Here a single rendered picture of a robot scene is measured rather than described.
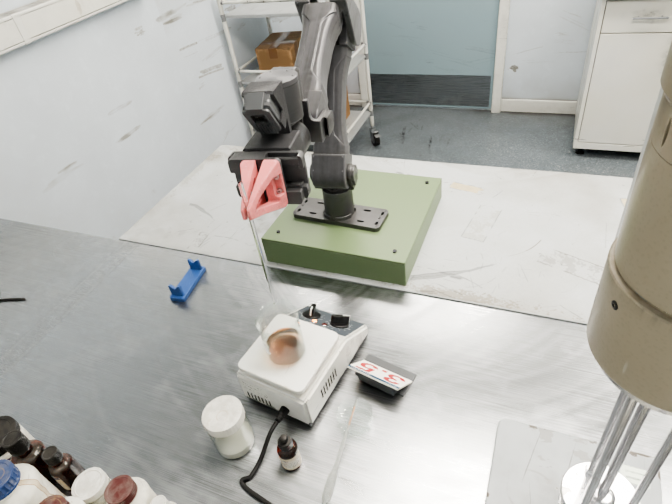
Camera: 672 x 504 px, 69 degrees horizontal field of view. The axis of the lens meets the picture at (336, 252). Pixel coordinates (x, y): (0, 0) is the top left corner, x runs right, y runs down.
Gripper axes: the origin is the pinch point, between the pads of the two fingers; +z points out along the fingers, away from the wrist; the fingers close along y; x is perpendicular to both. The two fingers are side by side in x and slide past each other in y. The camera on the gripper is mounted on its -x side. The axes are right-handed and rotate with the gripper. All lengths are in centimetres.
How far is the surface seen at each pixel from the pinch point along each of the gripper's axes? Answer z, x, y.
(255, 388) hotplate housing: 5.1, 29.3, -4.5
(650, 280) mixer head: 23.1, -12.7, 34.4
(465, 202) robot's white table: -53, 34, 26
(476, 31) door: -296, 68, 31
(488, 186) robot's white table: -59, 34, 31
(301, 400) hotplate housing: 7.1, 28.0, 3.6
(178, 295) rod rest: -16.9, 33.4, -30.2
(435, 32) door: -301, 68, 5
